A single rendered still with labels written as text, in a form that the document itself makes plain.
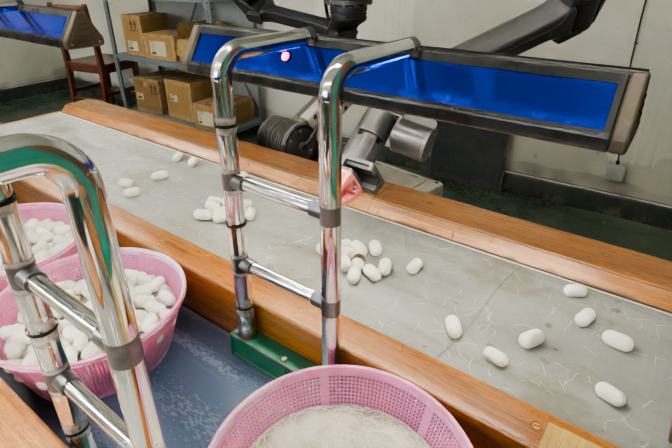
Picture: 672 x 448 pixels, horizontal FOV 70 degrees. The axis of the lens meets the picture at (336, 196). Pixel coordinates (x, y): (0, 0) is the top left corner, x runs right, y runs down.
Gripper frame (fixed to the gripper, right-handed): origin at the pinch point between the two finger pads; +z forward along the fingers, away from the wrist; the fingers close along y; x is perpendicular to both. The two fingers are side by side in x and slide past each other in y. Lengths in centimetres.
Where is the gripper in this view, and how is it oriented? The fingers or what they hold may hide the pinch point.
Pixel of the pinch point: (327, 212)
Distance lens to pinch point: 77.4
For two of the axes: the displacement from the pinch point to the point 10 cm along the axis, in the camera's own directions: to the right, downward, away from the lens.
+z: -4.7, 8.4, -2.8
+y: 8.1, 2.8, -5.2
